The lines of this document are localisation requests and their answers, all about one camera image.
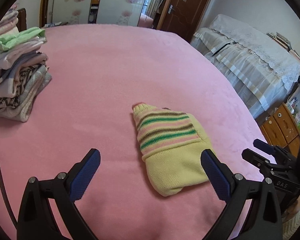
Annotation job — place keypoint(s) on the brown wooden door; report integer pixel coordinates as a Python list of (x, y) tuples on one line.
[(181, 17)]

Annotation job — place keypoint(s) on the yellow striped knit sweater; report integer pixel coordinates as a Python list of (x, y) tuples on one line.
[(171, 143)]

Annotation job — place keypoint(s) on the lace covered furniture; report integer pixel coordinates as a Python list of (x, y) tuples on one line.
[(261, 72)]

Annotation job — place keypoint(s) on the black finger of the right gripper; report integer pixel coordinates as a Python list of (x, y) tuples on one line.
[(257, 160), (264, 147)]

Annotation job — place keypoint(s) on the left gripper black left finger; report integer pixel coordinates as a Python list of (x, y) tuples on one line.
[(36, 219)]

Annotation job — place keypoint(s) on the folded striped pink quilt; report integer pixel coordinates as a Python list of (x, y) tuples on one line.
[(10, 20)]

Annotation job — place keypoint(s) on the floral sliding wardrobe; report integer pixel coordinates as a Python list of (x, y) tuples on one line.
[(137, 13)]

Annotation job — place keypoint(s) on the books on covered furniture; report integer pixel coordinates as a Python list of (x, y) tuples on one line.
[(285, 43)]

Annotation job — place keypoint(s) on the dark wooden headboard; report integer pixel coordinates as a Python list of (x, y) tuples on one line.
[(22, 24)]

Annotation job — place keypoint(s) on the wooden drawer cabinet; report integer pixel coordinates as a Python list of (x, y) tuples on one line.
[(280, 129)]

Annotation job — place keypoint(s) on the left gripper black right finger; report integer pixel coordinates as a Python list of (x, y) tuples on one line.
[(263, 220)]

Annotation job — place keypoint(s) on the stack of folded clothes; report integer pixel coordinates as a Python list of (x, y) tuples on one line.
[(23, 72)]

